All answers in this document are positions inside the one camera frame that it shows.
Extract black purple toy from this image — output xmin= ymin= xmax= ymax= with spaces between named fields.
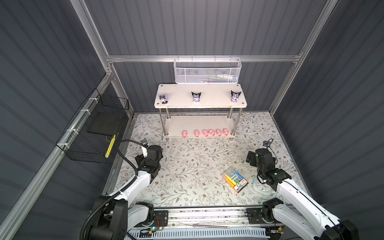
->
xmin=231 ymin=91 xmax=242 ymax=103

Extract black purple toy figure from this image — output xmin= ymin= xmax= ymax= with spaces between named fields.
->
xmin=191 ymin=92 xmax=202 ymax=103

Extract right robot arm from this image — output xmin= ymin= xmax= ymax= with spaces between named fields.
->
xmin=246 ymin=148 xmax=360 ymax=240

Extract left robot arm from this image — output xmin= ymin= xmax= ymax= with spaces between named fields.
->
xmin=79 ymin=139 xmax=163 ymax=240

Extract white two-tier shelf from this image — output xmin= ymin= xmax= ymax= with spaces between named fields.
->
xmin=154 ymin=84 xmax=248 ymax=139

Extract light blue alarm clock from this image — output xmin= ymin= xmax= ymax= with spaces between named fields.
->
xmin=252 ymin=178 xmax=275 ymax=196

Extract pack of coloured markers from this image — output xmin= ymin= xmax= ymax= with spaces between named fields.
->
xmin=221 ymin=167 xmax=249 ymax=194

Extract yellow marker in basket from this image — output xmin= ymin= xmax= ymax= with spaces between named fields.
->
xmin=105 ymin=135 xmax=116 ymax=159

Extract pens in white basket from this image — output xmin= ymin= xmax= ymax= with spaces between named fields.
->
xmin=198 ymin=74 xmax=239 ymax=84

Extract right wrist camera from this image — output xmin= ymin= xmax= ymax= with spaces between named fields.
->
xmin=262 ymin=141 xmax=271 ymax=149

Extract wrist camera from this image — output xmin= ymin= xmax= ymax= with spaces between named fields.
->
xmin=141 ymin=139 xmax=149 ymax=158
xmin=262 ymin=141 xmax=271 ymax=149

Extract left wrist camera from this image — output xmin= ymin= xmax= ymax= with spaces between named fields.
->
xmin=141 ymin=139 xmax=149 ymax=158

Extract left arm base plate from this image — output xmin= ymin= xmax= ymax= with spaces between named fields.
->
xmin=140 ymin=211 xmax=169 ymax=228

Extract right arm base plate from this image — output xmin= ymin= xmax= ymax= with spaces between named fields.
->
xmin=244 ymin=208 xmax=283 ymax=226

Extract black wire wall basket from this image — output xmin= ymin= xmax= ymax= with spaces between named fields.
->
xmin=56 ymin=90 xmax=131 ymax=164

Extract white vented cable duct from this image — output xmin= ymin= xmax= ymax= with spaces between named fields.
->
xmin=129 ymin=227 xmax=271 ymax=240

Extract white mesh wall basket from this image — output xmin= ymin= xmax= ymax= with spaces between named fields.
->
xmin=173 ymin=58 xmax=242 ymax=84

